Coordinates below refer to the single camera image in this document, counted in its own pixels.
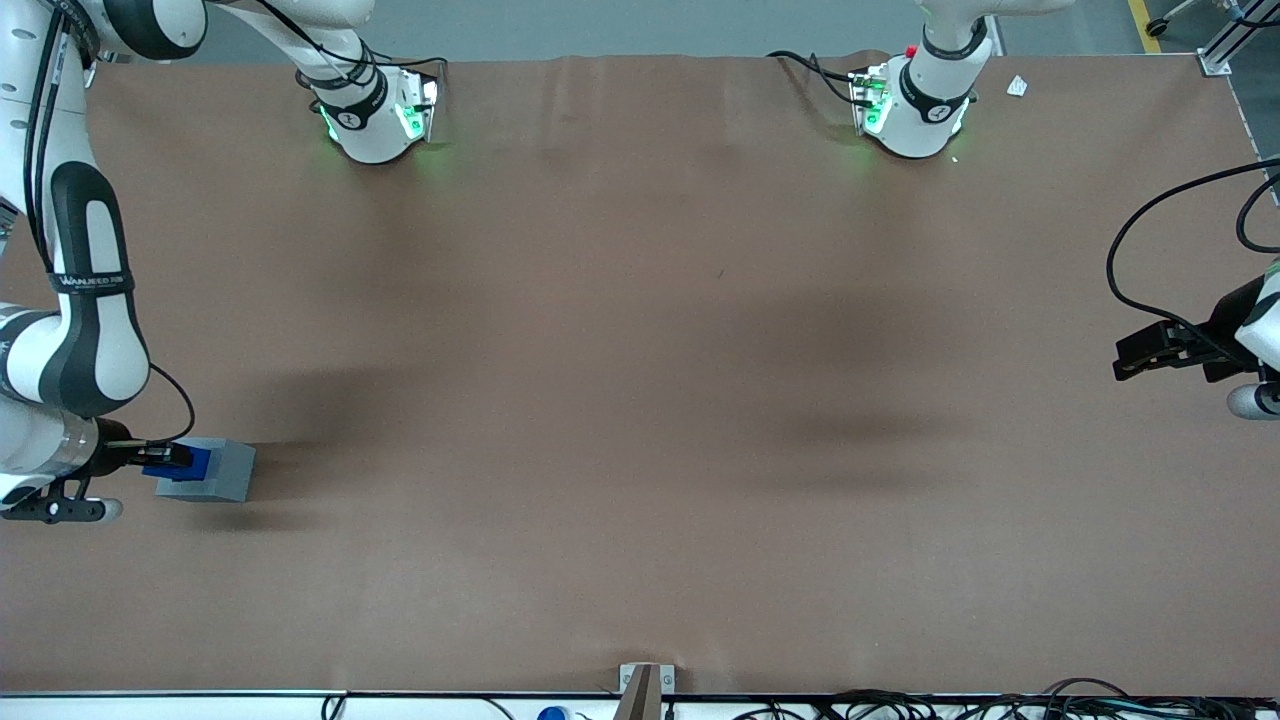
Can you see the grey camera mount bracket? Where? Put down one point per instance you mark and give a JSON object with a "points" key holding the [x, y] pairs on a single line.
{"points": [[640, 700]]}

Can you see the wheeled stand leg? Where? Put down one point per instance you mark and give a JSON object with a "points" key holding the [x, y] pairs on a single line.
{"points": [[1157, 27]]}

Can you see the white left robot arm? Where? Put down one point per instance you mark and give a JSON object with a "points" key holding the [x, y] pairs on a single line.
{"points": [[930, 110]]}

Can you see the small white paper scrap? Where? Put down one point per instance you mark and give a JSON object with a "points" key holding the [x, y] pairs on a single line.
{"points": [[1017, 86]]}

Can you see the brown table mat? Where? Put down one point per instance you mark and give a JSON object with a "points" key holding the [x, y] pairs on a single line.
{"points": [[640, 400]]}

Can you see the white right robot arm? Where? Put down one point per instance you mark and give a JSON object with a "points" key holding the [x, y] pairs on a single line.
{"points": [[95, 330]]}

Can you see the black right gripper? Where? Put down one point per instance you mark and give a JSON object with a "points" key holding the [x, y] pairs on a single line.
{"points": [[116, 457]]}

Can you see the gray square base with hole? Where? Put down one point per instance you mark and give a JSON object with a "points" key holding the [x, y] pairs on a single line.
{"points": [[232, 472]]}

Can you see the small blue plastic block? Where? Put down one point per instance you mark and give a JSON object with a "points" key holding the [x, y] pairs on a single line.
{"points": [[201, 465]]}

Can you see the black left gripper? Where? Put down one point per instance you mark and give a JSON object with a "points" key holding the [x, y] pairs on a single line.
{"points": [[1222, 323]]}

